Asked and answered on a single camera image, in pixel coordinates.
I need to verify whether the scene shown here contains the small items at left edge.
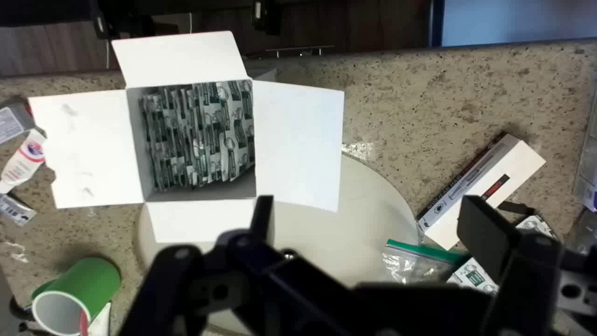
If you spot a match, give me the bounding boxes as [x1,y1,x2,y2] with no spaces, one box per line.
[0,126,48,193]

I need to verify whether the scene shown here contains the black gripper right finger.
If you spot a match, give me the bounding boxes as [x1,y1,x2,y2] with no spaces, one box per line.
[457,193,565,294]

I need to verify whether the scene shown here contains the white teal cardboard box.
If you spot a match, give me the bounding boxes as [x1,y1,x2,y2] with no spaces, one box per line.
[26,29,345,246]

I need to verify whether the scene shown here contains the grey packets stack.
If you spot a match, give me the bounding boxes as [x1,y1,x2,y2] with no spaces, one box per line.
[136,78,255,191]

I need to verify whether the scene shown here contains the white oval sink basin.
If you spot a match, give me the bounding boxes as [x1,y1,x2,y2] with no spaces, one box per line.
[136,150,420,294]

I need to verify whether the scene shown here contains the silver tube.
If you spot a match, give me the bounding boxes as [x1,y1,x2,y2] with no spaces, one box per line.
[0,191,37,227]

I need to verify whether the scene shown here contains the long white box red label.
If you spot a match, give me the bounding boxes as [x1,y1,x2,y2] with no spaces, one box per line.
[416,132,548,249]

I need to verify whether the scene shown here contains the green mug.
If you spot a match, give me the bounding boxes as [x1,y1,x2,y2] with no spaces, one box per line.
[30,255,123,336]

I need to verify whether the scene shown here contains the black robot table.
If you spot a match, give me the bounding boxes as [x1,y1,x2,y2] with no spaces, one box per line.
[91,0,436,57]

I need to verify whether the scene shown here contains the clear green-seal zip bag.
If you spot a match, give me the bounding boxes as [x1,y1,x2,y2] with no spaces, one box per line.
[380,238,464,287]

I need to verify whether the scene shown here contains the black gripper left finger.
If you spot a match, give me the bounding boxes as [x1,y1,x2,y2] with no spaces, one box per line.
[250,193,276,246]

